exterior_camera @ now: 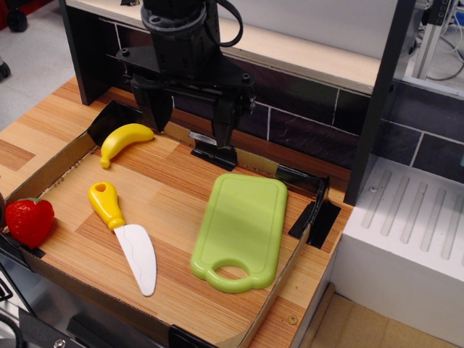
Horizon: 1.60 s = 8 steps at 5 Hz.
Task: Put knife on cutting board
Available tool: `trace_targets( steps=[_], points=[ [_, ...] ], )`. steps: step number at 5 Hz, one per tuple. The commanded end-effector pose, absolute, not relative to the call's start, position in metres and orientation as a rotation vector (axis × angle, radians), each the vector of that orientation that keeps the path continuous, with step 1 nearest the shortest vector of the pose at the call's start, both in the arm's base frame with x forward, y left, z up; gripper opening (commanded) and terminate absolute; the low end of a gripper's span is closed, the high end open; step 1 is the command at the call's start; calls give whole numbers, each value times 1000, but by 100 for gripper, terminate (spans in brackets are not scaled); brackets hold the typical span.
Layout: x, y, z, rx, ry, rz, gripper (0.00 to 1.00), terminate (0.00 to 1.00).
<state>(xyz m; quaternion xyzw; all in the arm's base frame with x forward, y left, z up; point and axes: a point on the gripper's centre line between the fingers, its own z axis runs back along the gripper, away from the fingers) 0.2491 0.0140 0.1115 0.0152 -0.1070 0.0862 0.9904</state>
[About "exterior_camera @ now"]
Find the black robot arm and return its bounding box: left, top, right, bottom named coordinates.
left=117, top=1, right=255, bottom=149

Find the black caster wheel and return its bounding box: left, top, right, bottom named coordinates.
left=7, top=9, right=28, bottom=33

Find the red toy strawberry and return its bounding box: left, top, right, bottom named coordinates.
left=5, top=198, right=54, bottom=249

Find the yellow toy banana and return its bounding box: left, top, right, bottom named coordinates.
left=100, top=123, right=154, bottom=169

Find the white toy sink drainboard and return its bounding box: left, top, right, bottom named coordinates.
left=331, top=159, right=463, bottom=346

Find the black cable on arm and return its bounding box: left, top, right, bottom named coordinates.
left=208, top=0, right=244, bottom=48

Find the green plastic cutting board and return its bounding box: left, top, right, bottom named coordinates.
left=191, top=173, right=288, bottom=294

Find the yellow handled white toy knife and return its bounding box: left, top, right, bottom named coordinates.
left=88, top=181, right=157, bottom=297

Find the cardboard fence with black tape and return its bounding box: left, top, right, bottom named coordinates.
left=1, top=96, right=352, bottom=347

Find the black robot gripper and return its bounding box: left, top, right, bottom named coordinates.
left=117, top=7, right=254, bottom=148

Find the dark grey shelf frame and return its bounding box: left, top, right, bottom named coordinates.
left=60, top=1, right=415, bottom=205

